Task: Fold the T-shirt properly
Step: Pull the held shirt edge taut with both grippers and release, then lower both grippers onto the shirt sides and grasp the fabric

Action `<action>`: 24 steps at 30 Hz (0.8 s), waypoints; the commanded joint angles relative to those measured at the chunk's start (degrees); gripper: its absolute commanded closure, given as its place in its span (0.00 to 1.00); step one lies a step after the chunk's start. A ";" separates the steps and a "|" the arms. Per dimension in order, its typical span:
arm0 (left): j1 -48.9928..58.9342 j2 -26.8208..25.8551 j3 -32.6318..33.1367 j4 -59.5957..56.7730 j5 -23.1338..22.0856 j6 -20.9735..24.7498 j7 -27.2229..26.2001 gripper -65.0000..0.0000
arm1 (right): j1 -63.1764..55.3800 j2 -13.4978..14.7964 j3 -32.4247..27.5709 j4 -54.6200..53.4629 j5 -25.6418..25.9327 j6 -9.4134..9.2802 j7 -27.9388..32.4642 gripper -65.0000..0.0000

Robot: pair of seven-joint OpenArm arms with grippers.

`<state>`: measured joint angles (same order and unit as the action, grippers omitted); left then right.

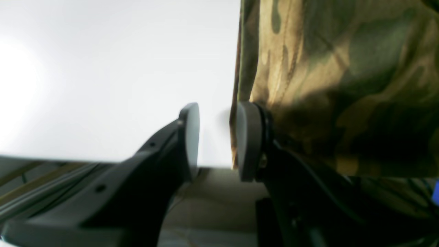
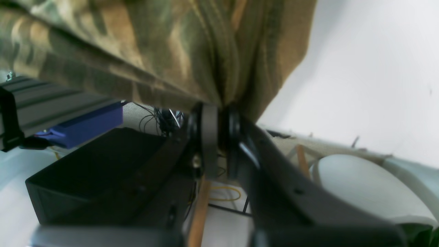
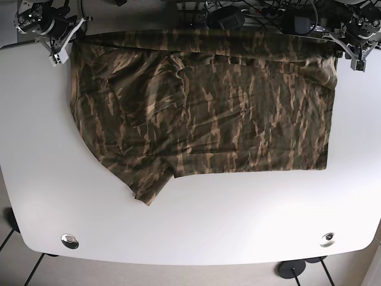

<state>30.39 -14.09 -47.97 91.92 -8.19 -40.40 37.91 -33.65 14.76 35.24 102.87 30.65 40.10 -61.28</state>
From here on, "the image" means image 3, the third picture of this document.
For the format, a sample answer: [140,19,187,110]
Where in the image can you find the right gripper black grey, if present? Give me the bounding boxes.
[34,14,93,54]

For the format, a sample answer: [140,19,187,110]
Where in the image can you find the silver table grommet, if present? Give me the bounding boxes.
[319,232,336,248]
[61,234,79,250]

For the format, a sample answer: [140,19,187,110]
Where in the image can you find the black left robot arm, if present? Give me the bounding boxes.
[317,1,380,72]

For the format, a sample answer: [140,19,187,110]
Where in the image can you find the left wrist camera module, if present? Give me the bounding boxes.
[351,58,366,72]

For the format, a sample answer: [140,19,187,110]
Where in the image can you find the black round stand base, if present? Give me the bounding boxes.
[276,260,306,279]

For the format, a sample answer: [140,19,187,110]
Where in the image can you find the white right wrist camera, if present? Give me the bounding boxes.
[49,49,69,67]

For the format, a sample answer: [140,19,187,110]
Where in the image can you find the brown cloth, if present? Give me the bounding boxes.
[70,30,338,204]

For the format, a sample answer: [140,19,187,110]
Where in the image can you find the left silver table grommet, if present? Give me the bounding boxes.
[61,234,79,250]

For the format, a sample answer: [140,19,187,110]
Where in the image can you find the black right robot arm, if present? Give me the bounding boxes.
[14,1,93,66]

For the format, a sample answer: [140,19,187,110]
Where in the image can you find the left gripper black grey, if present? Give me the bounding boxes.
[323,22,380,63]

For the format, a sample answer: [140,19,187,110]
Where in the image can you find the right silver table grommet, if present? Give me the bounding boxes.
[319,232,336,248]

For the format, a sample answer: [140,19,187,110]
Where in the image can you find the black box under table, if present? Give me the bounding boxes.
[207,6,245,30]

